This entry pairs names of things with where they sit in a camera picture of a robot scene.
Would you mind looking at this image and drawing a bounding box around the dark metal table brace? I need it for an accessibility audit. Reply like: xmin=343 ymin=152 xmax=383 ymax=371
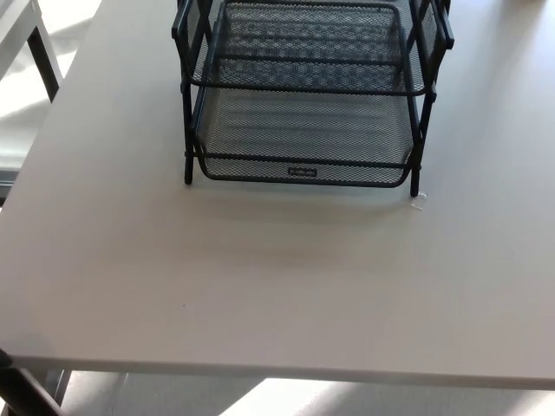
xmin=0 ymin=366 xmax=64 ymax=416

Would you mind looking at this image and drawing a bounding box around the white side table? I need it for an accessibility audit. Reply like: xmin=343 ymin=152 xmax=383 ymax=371
xmin=0 ymin=0 xmax=62 ymax=103

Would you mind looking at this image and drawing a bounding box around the small black mesh tray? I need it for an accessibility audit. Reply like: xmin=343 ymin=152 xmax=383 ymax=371
xmin=212 ymin=0 xmax=411 ymax=68

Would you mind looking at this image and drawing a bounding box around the black metal tray rack frame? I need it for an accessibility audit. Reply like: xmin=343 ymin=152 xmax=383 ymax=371
xmin=171 ymin=0 xmax=455 ymax=198

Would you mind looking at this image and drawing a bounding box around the wide black mesh tray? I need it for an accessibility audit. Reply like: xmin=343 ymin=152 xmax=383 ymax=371
xmin=171 ymin=0 xmax=455 ymax=97

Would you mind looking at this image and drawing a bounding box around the grey metal table leg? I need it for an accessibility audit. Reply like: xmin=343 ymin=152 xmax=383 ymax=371
xmin=42 ymin=369 xmax=73 ymax=404

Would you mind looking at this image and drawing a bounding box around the black mesh tray with label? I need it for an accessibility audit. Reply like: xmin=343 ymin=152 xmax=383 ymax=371
xmin=190 ymin=84 xmax=424 ymax=190

